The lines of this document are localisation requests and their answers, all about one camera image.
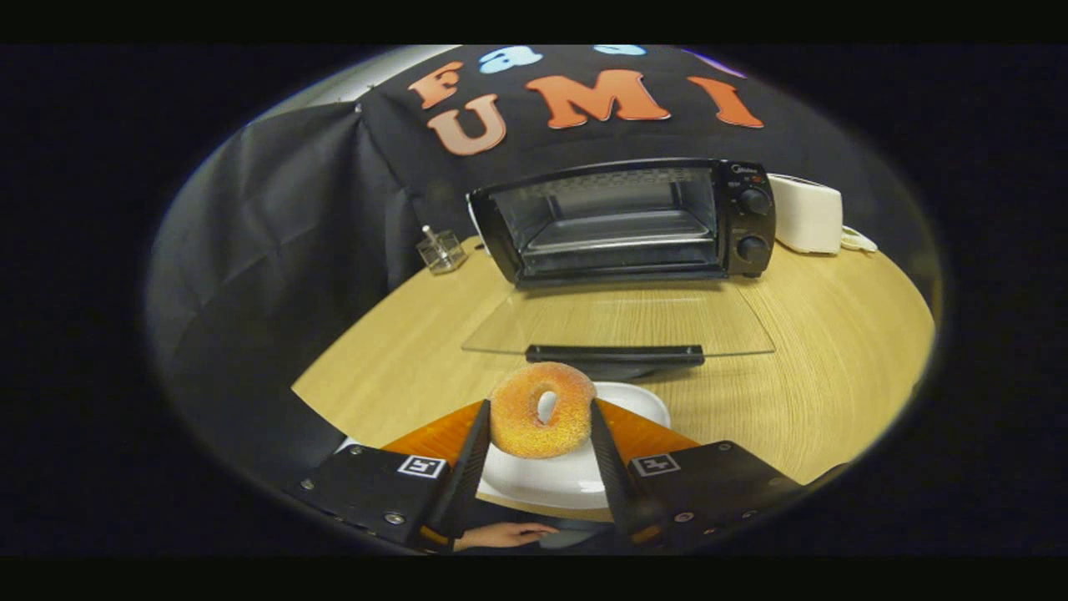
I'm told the black toaster oven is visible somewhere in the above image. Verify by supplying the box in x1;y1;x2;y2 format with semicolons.
461;159;777;368

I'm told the black backdrop cloth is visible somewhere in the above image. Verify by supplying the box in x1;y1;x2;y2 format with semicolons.
146;44;944;493

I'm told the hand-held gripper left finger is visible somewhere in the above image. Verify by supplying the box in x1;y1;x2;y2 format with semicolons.
290;399;493;552

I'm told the white bread toaster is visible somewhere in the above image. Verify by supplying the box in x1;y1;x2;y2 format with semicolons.
768;173;844;255

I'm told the white plate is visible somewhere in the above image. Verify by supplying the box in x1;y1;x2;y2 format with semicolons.
477;381;672;511

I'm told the clear utensil holder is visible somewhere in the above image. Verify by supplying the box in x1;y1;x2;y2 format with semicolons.
416;224;468;275

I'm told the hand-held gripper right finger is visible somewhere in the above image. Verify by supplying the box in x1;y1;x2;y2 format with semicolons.
589;399;848;548

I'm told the metal oven tray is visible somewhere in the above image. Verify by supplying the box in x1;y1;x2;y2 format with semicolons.
521;210;717;255

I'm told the sugared orange donut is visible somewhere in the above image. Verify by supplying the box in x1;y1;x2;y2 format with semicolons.
489;361;597;459

